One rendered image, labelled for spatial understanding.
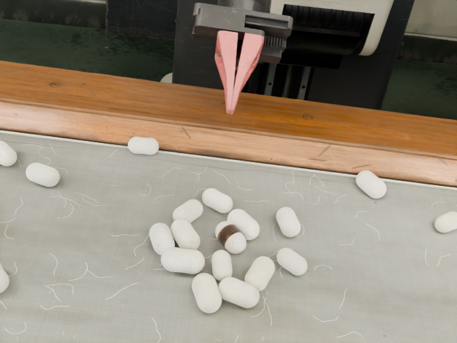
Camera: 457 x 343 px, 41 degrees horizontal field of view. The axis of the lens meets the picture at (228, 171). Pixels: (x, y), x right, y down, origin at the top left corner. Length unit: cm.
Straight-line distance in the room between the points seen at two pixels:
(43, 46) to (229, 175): 196
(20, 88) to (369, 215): 42
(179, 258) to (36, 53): 203
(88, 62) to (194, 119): 177
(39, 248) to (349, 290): 28
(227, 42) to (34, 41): 202
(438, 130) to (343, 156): 14
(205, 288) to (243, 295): 3
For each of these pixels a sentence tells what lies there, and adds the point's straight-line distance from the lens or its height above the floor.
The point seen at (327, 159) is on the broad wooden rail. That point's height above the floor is 75.
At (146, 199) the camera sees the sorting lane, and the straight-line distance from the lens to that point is 61.
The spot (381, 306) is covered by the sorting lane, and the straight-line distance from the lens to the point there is 56.
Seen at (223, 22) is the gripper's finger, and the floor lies 89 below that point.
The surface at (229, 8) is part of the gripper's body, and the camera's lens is 63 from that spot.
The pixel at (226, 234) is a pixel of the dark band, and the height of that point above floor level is 76.
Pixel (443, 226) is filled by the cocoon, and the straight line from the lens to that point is 65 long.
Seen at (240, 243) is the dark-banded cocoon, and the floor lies 76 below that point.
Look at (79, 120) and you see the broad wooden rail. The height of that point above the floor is 76.
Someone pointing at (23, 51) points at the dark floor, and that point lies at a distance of 252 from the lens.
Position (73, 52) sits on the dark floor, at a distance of 252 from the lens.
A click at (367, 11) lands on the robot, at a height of 75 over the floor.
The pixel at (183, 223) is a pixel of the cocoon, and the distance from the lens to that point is 56.
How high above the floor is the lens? 114
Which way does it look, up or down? 37 degrees down
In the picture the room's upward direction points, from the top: 9 degrees clockwise
